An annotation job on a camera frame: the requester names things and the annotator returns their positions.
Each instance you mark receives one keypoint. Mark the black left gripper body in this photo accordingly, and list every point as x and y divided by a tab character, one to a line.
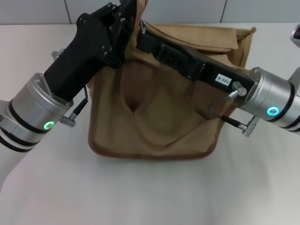
82	58

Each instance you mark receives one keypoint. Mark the silver metal zipper pull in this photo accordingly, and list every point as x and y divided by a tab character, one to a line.
143	27

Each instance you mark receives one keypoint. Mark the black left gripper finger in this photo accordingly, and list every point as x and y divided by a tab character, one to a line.
124	7
122	35

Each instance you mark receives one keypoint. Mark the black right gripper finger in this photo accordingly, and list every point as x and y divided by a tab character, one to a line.
164	39
164	55

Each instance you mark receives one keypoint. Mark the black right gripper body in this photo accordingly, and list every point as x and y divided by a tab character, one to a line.
225	77

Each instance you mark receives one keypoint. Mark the khaki canvas food bag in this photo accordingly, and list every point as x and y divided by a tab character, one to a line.
164	126

